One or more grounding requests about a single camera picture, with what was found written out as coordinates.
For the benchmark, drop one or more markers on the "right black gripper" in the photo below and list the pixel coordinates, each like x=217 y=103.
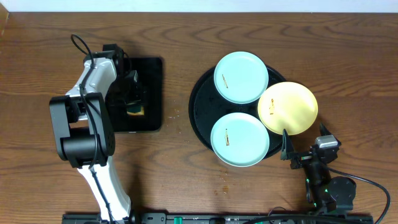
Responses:
x=287 y=150

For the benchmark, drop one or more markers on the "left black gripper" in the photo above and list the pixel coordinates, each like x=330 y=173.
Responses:
x=134 y=92

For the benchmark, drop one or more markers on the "yellow green sponge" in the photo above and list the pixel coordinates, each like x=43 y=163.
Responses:
x=135 y=110

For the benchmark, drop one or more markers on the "yellow plate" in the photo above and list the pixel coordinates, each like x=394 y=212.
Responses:
x=287 y=106

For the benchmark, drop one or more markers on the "light blue plate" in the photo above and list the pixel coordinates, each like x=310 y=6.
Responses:
x=241 y=77
x=240 y=139

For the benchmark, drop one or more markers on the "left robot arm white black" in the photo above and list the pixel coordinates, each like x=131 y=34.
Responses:
x=84 y=135

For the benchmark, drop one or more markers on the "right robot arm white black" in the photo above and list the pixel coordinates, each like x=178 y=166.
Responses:
x=330 y=195

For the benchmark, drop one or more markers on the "black square tray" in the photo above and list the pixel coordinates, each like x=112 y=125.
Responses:
x=150 y=71

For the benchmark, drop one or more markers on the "black round tray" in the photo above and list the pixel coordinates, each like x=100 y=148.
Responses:
x=206 y=106

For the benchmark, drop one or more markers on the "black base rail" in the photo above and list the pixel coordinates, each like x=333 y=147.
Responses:
x=162 y=218

